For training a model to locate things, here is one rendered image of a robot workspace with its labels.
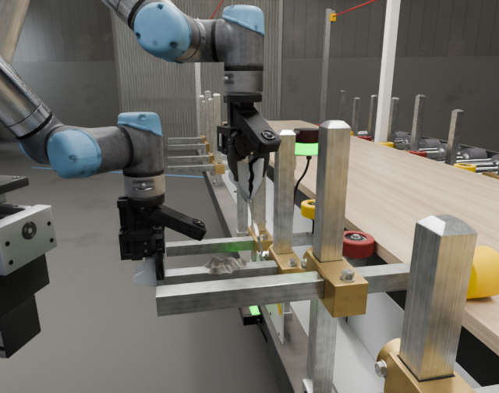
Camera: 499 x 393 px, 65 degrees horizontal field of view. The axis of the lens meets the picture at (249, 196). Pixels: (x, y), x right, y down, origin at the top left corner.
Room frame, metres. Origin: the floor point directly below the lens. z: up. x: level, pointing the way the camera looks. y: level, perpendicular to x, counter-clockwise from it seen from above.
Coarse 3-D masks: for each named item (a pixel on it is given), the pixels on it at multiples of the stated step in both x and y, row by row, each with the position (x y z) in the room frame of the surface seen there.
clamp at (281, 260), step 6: (270, 246) 0.84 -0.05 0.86; (270, 252) 0.81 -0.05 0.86; (294, 252) 0.80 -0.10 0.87; (270, 258) 0.81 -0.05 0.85; (276, 258) 0.77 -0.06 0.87; (282, 258) 0.76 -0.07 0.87; (288, 258) 0.76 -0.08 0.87; (294, 258) 0.76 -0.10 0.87; (282, 264) 0.74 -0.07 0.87; (282, 270) 0.71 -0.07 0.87; (288, 270) 0.72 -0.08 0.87; (294, 270) 0.72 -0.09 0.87; (300, 270) 0.72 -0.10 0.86
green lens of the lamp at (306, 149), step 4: (296, 144) 0.80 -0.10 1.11; (300, 144) 0.79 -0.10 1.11; (304, 144) 0.79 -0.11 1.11; (308, 144) 0.79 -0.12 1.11; (312, 144) 0.79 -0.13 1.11; (316, 144) 0.79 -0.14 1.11; (296, 148) 0.80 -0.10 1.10; (300, 148) 0.79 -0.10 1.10; (304, 148) 0.79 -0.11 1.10; (308, 148) 0.79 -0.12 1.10; (312, 148) 0.79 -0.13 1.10; (316, 148) 0.79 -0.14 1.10; (296, 152) 0.80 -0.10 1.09; (300, 152) 0.79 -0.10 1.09; (304, 152) 0.79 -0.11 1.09; (308, 152) 0.79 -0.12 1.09; (312, 152) 0.79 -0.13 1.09; (316, 152) 0.79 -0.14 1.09
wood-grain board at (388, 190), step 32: (288, 128) 2.92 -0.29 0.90; (352, 160) 1.70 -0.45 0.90; (384, 160) 1.70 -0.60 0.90; (416, 160) 1.70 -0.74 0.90; (352, 192) 1.18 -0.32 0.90; (384, 192) 1.18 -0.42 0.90; (416, 192) 1.18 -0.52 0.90; (448, 192) 1.18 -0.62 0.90; (480, 192) 1.18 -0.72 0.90; (352, 224) 0.90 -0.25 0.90; (384, 224) 0.89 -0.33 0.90; (480, 224) 0.89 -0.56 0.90; (384, 256) 0.75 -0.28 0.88; (480, 320) 0.49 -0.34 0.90
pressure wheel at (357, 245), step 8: (344, 232) 0.82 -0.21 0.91; (352, 232) 0.82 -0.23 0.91; (360, 232) 0.82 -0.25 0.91; (344, 240) 0.78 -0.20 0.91; (352, 240) 0.78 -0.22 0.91; (360, 240) 0.78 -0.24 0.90; (368, 240) 0.78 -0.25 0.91; (344, 248) 0.77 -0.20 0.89; (352, 248) 0.76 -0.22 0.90; (360, 248) 0.76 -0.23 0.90; (368, 248) 0.76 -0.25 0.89; (352, 256) 0.76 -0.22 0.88; (360, 256) 0.76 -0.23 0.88; (368, 256) 0.76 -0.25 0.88
